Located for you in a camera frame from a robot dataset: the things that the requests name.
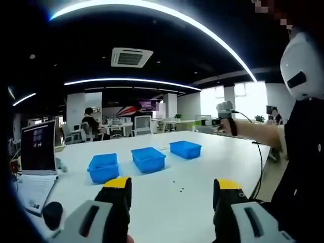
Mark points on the small potted plant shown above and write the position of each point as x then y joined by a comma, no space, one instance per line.
259,118
178,117

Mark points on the red and yellow adapter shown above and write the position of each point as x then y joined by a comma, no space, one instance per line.
15,167

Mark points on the black computer mouse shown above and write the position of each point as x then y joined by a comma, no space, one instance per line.
52,215

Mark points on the black desk monitor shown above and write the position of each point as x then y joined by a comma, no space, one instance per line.
271,111

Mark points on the white laptop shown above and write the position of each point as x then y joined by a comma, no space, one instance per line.
38,146

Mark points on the purple red wall mural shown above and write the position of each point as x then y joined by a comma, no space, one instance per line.
129,110

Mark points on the person's left hand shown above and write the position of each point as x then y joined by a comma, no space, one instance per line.
130,239

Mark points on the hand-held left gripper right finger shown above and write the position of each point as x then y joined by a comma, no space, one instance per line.
255,222

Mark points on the white ceiling air vent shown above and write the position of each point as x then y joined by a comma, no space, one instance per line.
132,57

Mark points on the long curved ceiling light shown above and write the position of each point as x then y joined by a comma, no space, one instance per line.
177,15

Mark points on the white mesh office chair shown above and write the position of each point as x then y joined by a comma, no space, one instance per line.
142,125

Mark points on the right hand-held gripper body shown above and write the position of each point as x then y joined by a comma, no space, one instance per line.
225,110

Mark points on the short ceiling light strip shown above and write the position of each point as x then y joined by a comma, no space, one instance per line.
11,92
24,99

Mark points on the unsorted small resistors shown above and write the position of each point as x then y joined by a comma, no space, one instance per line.
180,190

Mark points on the curved ceiling light strip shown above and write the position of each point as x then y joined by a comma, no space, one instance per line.
131,80

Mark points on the person's right hand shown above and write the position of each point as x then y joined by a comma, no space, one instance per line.
224,126

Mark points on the blue plastic bin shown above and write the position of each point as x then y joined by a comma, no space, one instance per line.
103,173
149,164
186,152

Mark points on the flat green yellow pad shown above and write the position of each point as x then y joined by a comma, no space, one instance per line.
60,148

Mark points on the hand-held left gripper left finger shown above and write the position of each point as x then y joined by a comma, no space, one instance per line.
81,222

